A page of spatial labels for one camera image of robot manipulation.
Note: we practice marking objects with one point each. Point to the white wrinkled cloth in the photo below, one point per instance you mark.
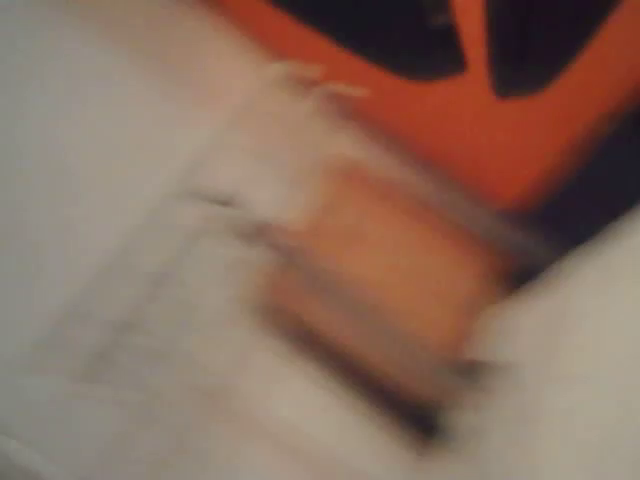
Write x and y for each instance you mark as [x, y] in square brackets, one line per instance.
[560, 350]

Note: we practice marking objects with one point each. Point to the wooden stool seat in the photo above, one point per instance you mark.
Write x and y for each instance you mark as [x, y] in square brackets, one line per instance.
[380, 280]

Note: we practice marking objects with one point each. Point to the grey metal drying rack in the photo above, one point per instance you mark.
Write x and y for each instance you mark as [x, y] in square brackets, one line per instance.
[240, 235]

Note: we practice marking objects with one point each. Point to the orange and black object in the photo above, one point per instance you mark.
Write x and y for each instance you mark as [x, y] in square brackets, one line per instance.
[440, 115]

